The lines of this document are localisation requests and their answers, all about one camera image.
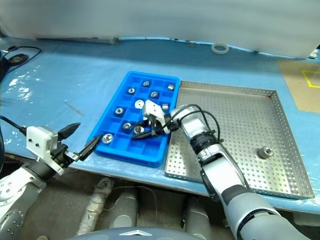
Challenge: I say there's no grey rounded leg shape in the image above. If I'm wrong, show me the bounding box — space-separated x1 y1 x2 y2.
184 197 214 240
109 189 139 230

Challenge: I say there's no grey robot torso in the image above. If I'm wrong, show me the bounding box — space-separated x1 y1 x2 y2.
67 226 191 240

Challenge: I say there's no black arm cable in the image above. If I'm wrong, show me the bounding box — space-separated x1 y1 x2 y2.
172 103 224 145
0 115 28 137

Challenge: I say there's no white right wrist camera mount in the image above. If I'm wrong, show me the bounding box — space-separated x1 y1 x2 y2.
142 99 168 133

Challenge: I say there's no perforated metal tray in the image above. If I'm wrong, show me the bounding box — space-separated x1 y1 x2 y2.
164 80 315 200

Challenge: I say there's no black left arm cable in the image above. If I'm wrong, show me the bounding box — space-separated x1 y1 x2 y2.
0 115 28 137

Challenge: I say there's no white foam board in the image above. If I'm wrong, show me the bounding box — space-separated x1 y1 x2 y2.
0 0 320 60

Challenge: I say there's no black round puck device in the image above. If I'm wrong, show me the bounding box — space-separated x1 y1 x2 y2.
4 52 29 66

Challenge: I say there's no white tape ring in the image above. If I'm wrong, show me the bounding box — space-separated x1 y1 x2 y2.
211 42 229 55

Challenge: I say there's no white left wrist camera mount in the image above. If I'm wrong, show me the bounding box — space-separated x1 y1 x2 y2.
26 125 65 176

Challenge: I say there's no long grey metal bar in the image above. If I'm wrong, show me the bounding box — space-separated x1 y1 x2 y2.
34 36 121 46

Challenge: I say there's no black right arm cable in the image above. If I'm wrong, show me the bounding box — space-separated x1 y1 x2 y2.
172 103 224 145

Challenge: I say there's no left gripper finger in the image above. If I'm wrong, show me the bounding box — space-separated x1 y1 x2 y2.
77 133 103 161
57 122 81 140

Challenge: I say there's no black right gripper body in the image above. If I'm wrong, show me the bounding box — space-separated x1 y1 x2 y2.
147 114 166 136

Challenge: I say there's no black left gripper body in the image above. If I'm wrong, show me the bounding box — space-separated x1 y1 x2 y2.
50 139 81 169

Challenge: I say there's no blue compartment tray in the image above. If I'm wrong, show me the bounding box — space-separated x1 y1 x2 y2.
86 70 181 168

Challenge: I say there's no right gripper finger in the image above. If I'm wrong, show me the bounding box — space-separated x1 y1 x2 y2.
131 129 159 140
129 119 151 128

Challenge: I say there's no brown cardboard sheet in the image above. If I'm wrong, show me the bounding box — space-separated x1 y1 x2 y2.
276 59 320 114

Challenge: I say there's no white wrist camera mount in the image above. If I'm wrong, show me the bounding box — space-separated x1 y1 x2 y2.
142 99 168 133
26 125 65 176

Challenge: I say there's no black puck cable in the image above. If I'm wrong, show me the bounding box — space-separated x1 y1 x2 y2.
0 45 42 76

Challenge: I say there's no white wrapped table leg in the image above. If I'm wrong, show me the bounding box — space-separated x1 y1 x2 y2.
77 178 114 236

